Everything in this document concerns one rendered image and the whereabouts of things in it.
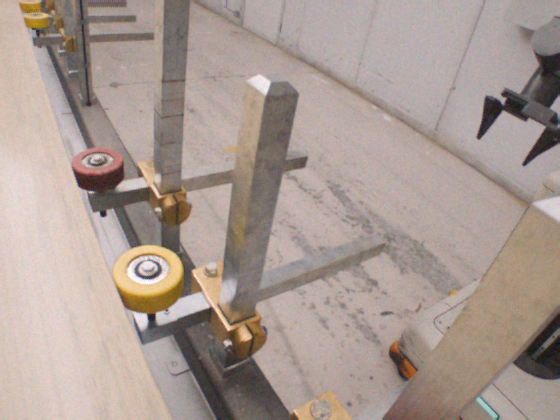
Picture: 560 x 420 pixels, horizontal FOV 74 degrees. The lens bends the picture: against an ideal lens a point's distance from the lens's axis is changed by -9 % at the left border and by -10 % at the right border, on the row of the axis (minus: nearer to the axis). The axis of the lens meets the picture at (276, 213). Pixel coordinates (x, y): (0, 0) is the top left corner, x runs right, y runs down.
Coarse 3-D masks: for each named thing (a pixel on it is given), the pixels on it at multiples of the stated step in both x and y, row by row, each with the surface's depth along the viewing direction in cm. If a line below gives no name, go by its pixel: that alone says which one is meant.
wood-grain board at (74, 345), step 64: (0, 0) 135; (0, 64) 87; (0, 128) 64; (0, 192) 51; (64, 192) 54; (0, 256) 43; (64, 256) 45; (0, 320) 37; (64, 320) 38; (128, 320) 40; (0, 384) 32; (64, 384) 33; (128, 384) 34
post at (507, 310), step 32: (544, 224) 16; (512, 256) 18; (544, 256) 16; (480, 288) 20; (512, 288) 18; (544, 288) 17; (480, 320) 20; (512, 320) 18; (544, 320) 17; (448, 352) 22; (480, 352) 20; (512, 352) 19; (416, 384) 25; (448, 384) 23; (480, 384) 21; (384, 416) 28; (416, 416) 25; (448, 416) 23
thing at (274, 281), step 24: (360, 240) 70; (288, 264) 62; (312, 264) 63; (336, 264) 65; (264, 288) 58; (288, 288) 61; (168, 312) 51; (192, 312) 52; (144, 336) 49; (168, 336) 52
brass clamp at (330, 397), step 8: (328, 392) 42; (312, 400) 41; (328, 400) 41; (336, 400) 41; (296, 408) 40; (304, 408) 40; (336, 408) 40; (344, 408) 40; (296, 416) 39; (304, 416) 39; (312, 416) 39; (336, 416) 39; (344, 416) 40
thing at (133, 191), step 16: (288, 160) 82; (304, 160) 84; (192, 176) 71; (208, 176) 73; (224, 176) 75; (96, 192) 63; (112, 192) 64; (128, 192) 65; (144, 192) 67; (96, 208) 63; (112, 208) 65
